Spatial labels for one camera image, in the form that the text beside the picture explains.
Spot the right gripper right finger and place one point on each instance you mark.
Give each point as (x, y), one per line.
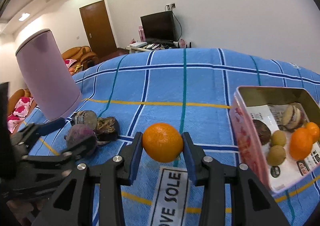
(251, 202)

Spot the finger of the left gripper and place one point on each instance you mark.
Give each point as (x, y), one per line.
(32, 132)
(67, 160)

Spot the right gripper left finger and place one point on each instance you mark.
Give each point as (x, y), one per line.
(72, 202)

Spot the purple round turnip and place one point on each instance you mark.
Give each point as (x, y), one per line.
(81, 133)

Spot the brown dried mangosteen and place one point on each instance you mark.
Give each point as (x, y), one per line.
(107, 130)

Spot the orange tangerine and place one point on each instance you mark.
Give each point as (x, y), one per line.
(300, 144)
(162, 142)
(313, 130)

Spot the dark mangosteen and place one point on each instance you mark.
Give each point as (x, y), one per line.
(263, 131)

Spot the yellow brown longan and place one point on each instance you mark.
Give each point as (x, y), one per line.
(278, 138)

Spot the pink floral cushion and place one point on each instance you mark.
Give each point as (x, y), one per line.
(20, 112)

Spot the purple electric kettle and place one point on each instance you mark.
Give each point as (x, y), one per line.
(47, 76)

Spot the pink metal tin box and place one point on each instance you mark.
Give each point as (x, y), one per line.
(244, 129)

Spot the paper leaflet in tin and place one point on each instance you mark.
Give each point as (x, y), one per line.
(291, 171)

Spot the orange leather sofa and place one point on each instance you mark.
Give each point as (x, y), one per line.
(76, 59)

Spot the blue plaid tablecloth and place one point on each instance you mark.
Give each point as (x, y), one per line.
(190, 89)

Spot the brown wooden door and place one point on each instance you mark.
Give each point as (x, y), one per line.
(98, 29)

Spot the white tv stand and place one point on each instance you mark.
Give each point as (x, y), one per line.
(142, 46)

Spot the pink box beside television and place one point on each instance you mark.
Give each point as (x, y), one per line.
(141, 33)

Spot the black television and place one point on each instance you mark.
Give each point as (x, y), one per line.
(159, 26)

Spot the wall power socket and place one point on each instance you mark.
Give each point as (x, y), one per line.
(170, 7)

